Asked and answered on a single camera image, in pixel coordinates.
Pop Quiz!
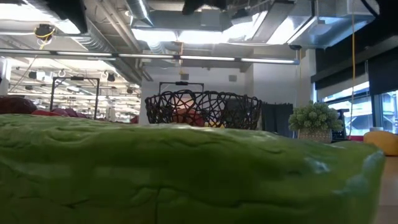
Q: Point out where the red chili pepper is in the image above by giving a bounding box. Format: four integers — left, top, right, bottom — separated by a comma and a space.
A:
30, 109, 63, 117

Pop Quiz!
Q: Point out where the red pomegranate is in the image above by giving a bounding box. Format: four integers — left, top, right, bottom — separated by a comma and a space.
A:
172, 107, 206, 127

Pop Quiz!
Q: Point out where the potted green plant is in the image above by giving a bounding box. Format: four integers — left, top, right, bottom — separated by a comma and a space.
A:
288, 100, 343, 144

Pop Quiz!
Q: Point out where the long ceiling tube light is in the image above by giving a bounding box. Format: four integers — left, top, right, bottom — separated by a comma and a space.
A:
0, 48, 301, 65

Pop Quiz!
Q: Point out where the large black rig frame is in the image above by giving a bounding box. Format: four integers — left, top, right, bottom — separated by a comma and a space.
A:
49, 76, 101, 121

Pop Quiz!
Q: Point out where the silver rectangular air duct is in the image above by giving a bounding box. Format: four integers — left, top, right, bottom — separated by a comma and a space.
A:
248, 0, 380, 50

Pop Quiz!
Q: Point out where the small black rig frame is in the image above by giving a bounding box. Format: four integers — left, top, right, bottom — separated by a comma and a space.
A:
158, 81, 205, 94

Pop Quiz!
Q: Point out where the green ridged gourd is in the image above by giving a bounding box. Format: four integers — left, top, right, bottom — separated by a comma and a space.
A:
0, 113, 387, 224

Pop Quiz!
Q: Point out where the round spiral air duct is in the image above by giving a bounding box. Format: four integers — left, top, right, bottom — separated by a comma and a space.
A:
27, 0, 144, 85

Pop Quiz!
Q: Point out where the dark hanging curtain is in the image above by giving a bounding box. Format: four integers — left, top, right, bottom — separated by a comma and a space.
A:
261, 102, 295, 139

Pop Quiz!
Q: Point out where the dark woven wire basket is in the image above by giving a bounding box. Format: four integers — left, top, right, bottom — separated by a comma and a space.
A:
144, 89, 263, 131

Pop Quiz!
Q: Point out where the orange yellow mango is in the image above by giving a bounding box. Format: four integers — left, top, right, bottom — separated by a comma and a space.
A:
363, 130, 398, 157

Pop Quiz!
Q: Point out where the black ceiling device yellow cable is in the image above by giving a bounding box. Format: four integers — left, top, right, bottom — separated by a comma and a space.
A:
33, 23, 57, 41

